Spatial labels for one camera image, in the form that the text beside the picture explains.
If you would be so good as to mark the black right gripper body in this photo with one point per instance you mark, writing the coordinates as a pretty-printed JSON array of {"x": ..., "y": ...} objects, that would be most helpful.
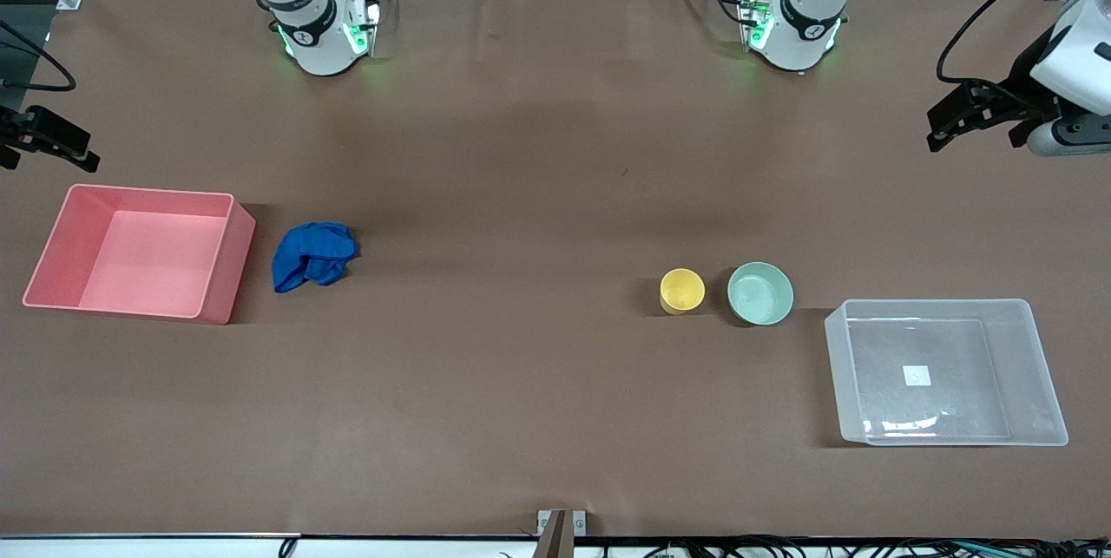
[{"x": 10, "y": 131}]

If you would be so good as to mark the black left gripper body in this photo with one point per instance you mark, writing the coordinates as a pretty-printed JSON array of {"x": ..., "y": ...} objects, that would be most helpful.
[{"x": 1029, "y": 75}]

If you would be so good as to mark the mint green bowl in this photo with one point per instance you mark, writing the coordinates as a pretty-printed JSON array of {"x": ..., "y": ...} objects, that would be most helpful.
[{"x": 759, "y": 293}]

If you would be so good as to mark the yellow cup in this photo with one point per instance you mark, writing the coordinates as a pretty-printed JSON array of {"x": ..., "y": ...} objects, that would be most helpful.
[{"x": 681, "y": 289}]

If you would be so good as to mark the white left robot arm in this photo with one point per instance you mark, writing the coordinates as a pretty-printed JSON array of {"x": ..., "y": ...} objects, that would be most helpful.
[{"x": 803, "y": 29}]

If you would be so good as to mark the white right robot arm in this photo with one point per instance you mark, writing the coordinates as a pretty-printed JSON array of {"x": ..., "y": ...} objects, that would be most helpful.
[{"x": 321, "y": 46}]

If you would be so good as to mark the pink plastic box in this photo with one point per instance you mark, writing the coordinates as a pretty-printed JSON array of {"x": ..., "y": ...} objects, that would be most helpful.
[{"x": 147, "y": 254}]

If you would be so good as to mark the clear plastic box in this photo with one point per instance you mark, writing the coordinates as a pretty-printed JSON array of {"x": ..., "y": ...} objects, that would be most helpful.
[{"x": 868, "y": 367}]

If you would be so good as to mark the white square label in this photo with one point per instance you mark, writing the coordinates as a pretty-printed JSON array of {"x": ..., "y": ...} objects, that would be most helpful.
[{"x": 917, "y": 376}]

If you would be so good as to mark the crumpled blue cloth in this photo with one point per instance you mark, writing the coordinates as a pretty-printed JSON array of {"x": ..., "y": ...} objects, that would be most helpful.
[{"x": 312, "y": 254}]

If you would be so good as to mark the brown table cover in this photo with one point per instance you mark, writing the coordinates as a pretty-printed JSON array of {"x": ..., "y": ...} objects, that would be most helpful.
[{"x": 521, "y": 193}]

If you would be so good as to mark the metal mounting bracket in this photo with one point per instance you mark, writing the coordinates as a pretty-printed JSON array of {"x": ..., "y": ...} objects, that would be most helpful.
[{"x": 548, "y": 525}]

